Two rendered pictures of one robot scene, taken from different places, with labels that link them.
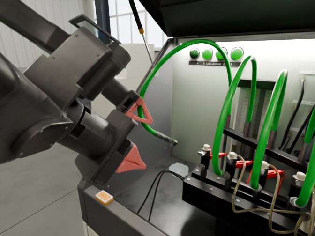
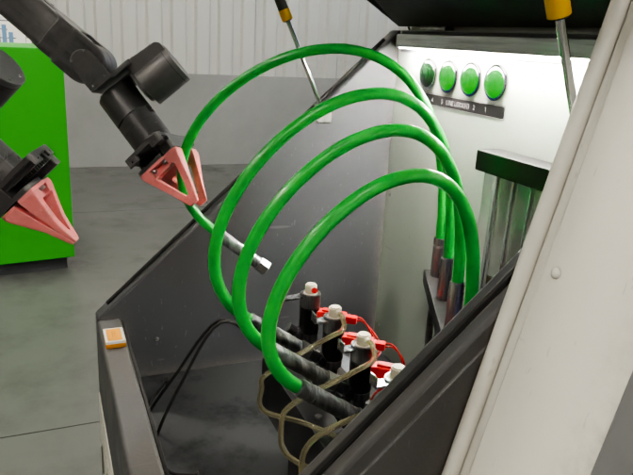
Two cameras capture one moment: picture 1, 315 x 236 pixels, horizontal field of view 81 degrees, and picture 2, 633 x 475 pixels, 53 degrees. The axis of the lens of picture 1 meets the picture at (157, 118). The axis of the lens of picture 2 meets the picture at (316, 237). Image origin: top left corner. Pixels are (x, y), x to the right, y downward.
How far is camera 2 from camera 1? 0.59 m
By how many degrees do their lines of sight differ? 28
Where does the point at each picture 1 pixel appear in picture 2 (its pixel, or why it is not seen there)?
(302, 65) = not seen: hidden behind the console
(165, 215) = (230, 433)
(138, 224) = (123, 388)
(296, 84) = not seen: hidden behind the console
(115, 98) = (136, 143)
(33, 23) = (28, 12)
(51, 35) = (48, 31)
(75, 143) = not seen: outside the picture
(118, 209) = (119, 361)
